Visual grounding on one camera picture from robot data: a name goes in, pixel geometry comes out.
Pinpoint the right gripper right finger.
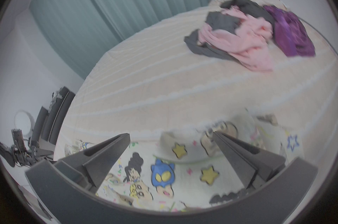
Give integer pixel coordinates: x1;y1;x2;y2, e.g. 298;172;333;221
212;131;287;189

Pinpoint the purple garment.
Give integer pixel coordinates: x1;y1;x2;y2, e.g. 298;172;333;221
263;4;316;57

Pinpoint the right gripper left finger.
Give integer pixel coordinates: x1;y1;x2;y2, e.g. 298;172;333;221
56;133;131;189

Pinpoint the bed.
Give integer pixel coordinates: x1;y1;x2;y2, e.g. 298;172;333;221
53;0;338;165

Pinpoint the pile of clothes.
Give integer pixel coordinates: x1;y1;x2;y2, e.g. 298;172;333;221
50;89;64;107

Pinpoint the round white mirror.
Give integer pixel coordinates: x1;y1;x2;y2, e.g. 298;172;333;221
14;110;36;136

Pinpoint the white printed pyjama top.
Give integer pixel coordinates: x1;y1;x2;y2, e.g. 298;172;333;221
64;109;304;215

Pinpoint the pink garment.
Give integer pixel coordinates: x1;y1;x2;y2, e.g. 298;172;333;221
198;5;275;72

